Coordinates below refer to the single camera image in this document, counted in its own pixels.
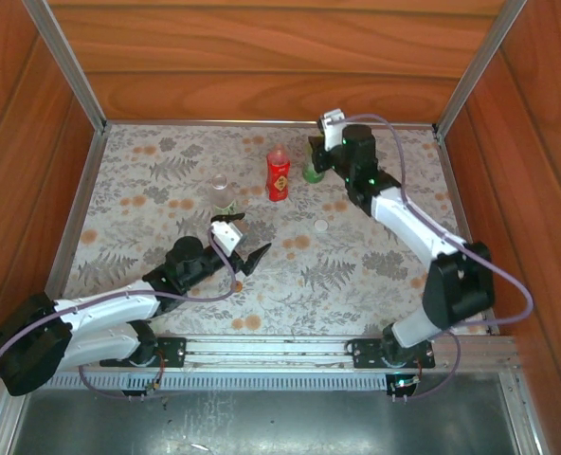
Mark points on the clear bottle with green label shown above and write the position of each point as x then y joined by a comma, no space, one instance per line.
223,194

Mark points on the floral tablecloth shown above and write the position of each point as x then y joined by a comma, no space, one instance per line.
280,313

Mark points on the grey metal sheet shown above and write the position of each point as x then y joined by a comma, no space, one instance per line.
261,422

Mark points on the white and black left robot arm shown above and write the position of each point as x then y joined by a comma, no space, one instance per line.
110,308

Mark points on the small connector board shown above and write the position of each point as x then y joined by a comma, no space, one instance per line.
406,384
152,386

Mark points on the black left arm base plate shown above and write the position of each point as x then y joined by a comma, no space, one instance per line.
171,353

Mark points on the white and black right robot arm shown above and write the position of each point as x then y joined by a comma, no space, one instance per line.
413,227

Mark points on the large white bottle cap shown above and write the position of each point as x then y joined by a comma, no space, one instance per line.
320,225

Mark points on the green plastic bottle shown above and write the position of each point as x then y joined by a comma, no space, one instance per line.
313,176

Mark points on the aluminium frame rail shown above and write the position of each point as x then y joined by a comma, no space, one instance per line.
452,180
261,123
72,232

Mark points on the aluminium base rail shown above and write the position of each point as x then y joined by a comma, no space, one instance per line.
261,348

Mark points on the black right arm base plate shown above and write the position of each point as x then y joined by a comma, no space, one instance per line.
363,353

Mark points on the aluminium frame post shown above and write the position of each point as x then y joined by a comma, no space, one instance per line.
69,66
477,66

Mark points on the red plastic bottle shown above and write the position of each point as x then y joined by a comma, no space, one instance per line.
278,180

